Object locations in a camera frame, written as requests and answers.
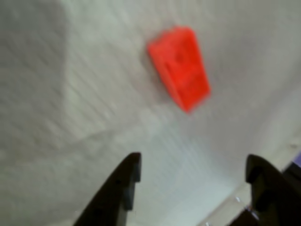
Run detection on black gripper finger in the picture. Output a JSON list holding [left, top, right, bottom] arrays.
[[74, 152, 142, 226], [246, 154, 301, 226]]

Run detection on red lego block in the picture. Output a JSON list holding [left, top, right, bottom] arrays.
[[147, 25, 211, 115]]

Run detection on brown corrugated cardboard sheet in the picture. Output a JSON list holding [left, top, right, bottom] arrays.
[[0, 0, 301, 226]]

